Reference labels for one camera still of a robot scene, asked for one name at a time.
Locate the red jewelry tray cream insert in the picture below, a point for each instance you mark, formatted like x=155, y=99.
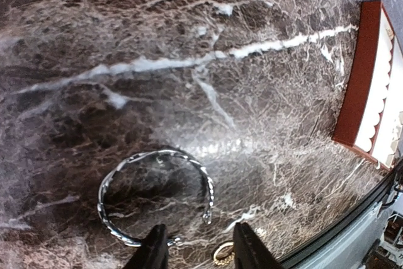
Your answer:
x=370, y=119

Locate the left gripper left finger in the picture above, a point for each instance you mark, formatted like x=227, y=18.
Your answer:
x=153, y=253

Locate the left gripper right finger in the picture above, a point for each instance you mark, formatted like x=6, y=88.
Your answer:
x=250, y=252

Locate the black front table rail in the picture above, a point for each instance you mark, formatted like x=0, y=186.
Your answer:
x=317, y=243

